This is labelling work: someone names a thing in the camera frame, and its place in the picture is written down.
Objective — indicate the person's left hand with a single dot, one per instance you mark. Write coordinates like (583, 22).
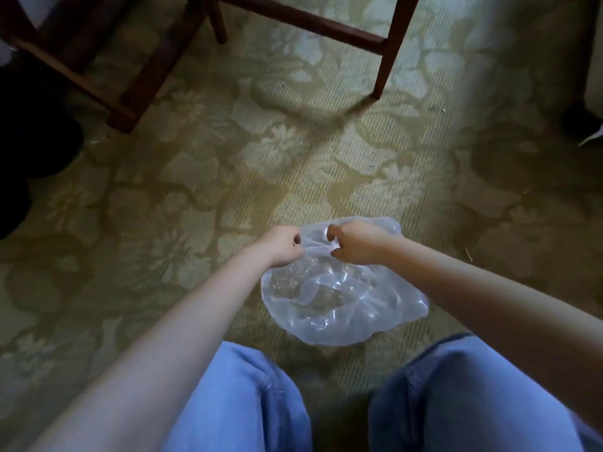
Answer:
(279, 247)

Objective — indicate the person's right fingers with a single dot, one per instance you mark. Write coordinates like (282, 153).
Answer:
(335, 240)

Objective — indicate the dark wooden table frame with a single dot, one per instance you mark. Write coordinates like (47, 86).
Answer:
(329, 32)

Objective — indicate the person's right forearm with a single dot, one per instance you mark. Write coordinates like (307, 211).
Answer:
(490, 315)

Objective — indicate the dark wooden chair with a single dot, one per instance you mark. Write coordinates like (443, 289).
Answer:
(80, 56)

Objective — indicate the clear plastic bag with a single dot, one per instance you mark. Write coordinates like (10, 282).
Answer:
(339, 296)

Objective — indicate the person's right hand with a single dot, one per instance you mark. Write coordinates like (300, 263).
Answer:
(359, 241)

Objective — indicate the person's leg blue jeans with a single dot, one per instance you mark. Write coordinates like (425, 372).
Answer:
(471, 400)
(245, 404)

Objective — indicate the person's left fingers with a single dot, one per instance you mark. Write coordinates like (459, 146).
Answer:
(297, 245)

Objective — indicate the black bag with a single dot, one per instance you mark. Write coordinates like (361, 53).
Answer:
(28, 136)

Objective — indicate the person's left forearm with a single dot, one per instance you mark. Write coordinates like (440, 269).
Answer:
(160, 343)

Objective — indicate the person's left leg blue jeans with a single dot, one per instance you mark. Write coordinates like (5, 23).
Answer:
(245, 404)

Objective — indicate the person's right leg blue jeans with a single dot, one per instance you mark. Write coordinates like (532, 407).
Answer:
(471, 400)

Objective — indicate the green floral carpet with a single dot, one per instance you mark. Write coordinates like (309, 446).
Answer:
(301, 150)

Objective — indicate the dark furniture foot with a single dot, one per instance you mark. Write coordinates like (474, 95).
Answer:
(580, 119)

